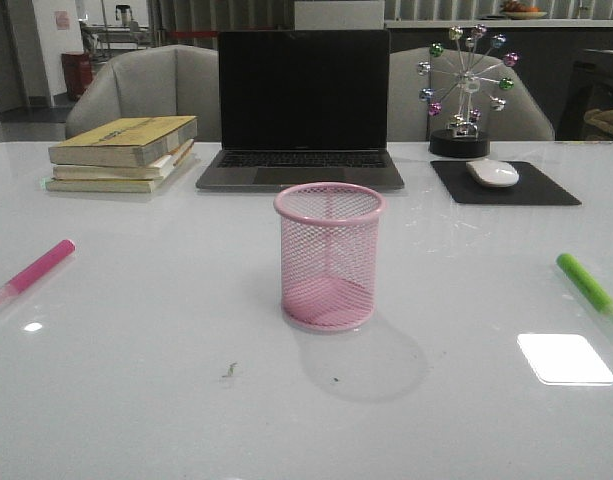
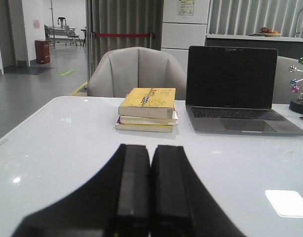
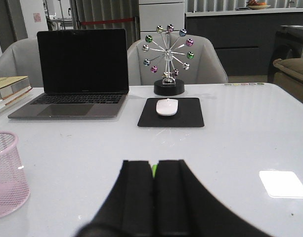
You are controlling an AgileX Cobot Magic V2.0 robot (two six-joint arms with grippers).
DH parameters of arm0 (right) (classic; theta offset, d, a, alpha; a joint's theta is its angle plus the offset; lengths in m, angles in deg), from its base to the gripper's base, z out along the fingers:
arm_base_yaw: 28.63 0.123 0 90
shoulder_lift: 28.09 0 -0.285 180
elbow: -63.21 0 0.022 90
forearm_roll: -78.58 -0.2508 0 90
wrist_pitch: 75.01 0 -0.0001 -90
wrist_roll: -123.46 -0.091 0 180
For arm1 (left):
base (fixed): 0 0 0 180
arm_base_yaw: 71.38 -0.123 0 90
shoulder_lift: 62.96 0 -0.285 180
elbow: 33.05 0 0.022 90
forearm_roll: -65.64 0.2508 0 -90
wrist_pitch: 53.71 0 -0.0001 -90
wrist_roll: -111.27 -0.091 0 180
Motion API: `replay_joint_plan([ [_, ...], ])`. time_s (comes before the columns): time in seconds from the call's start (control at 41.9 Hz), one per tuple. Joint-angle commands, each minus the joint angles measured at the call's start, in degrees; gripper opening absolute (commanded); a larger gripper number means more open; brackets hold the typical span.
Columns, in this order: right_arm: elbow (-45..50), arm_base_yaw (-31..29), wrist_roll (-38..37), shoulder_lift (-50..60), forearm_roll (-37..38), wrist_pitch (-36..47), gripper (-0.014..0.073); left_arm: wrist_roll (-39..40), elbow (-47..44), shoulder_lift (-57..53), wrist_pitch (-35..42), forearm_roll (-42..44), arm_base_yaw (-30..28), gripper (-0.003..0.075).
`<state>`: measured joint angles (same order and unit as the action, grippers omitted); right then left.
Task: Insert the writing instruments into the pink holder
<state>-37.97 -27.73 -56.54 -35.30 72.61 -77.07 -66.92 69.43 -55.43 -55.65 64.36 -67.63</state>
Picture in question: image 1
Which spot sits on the pink highlighter pen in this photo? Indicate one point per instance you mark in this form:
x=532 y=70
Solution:
x=35 y=271

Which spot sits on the green highlighter pen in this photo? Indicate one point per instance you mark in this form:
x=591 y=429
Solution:
x=586 y=284

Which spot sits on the pink mesh pen holder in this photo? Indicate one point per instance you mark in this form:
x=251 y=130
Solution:
x=329 y=236

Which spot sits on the grey open laptop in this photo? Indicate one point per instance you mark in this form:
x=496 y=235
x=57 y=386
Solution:
x=302 y=106

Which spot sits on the black mouse pad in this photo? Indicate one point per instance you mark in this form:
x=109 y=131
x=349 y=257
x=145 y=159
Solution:
x=533 y=188

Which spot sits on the middle white book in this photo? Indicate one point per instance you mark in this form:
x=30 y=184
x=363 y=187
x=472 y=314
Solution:
x=158 y=169

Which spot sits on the bottom yellow book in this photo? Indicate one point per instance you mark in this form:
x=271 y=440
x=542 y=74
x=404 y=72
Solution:
x=119 y=185

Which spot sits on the yellow book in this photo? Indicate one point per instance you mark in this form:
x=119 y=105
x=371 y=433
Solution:
x=119 y=185
x=125 y=142

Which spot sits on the white computer mouse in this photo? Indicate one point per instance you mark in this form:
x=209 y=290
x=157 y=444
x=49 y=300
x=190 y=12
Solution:
x=492 y=173

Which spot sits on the right grey armchair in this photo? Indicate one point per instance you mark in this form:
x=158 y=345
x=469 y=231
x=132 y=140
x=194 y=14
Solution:
x=407 y=119

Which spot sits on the grey armchair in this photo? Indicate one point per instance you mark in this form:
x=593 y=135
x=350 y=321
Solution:
x=163 y=81
x=407 y=119

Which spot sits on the top yellow book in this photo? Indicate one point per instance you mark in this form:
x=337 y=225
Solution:
x=125 y=142

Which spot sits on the left grey armchair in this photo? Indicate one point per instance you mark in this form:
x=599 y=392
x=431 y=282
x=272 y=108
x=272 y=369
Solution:
x=163 y=81

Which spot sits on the ferris wheel desk ornament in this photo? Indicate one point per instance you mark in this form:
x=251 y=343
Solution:
x=463 y=78

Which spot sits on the red trash bin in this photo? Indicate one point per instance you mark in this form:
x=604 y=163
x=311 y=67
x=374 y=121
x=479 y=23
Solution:
x=77 y=72

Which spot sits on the fruit bowl on counter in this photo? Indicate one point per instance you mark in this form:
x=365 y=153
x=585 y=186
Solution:
x=518 y=10

